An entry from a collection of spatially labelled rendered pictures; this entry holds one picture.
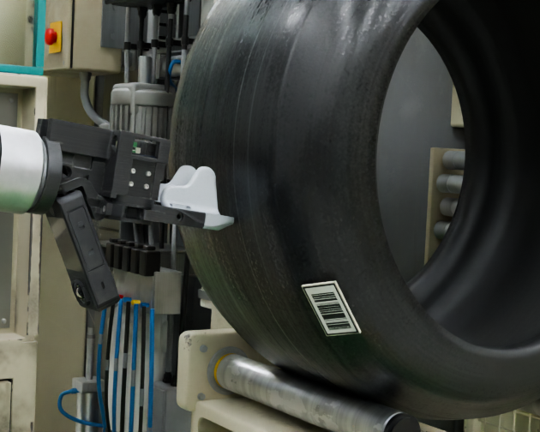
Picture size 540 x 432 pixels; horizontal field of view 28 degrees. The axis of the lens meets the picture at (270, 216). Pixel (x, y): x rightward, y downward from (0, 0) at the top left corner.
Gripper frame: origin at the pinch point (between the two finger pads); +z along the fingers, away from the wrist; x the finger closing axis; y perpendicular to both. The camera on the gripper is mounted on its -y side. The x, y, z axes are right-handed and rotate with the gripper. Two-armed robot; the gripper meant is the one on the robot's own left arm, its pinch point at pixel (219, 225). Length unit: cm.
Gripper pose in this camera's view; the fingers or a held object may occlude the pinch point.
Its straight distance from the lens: 107.0
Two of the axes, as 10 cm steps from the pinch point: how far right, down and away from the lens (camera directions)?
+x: -5.4, -0.7, 8.4
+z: 8.3, 1.3, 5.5
